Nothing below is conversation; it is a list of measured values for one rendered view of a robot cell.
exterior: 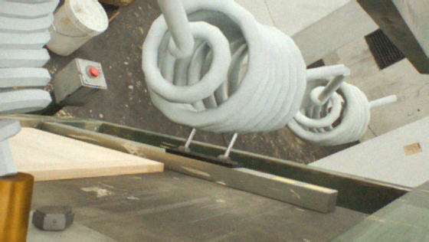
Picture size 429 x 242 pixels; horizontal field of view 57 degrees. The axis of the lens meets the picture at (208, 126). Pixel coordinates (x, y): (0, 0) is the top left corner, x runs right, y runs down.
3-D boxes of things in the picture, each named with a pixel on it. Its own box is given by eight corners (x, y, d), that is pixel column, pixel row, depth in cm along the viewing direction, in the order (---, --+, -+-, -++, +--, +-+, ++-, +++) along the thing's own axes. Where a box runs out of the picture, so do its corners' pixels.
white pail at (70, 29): (72, 27, 295) (112, -9, 271) (82, 63, 287) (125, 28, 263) (32, 16, 268) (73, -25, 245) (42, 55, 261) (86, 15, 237)
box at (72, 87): (74, 83, 168) (100, 62, 159) (80, 108, 165) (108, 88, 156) (49, 79, 159) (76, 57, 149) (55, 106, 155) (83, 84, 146)
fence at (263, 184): (54, 134, 133) (56, 122, 133) (335, 210, 80) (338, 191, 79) (40, 133, 129) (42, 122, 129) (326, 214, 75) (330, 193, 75)
